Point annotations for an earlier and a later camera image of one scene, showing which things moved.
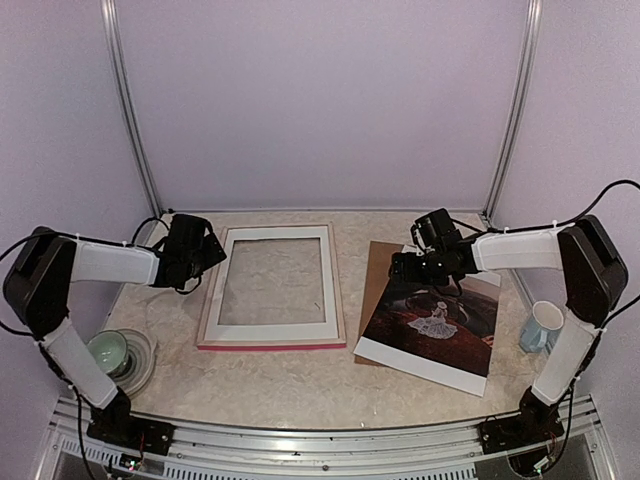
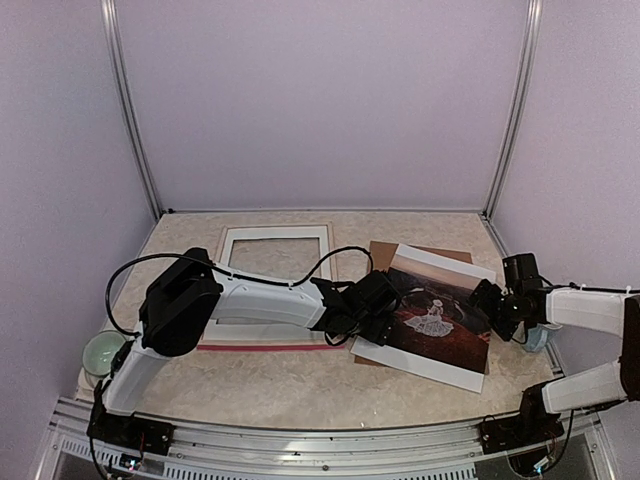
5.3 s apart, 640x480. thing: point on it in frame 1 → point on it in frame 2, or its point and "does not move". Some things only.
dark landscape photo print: [444, 333] does not move
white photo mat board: [274, 331] does not move
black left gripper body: [198, 264] → [379, 334]
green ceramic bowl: [109, 349] does not move
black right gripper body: [431, 271] → [503, 312]
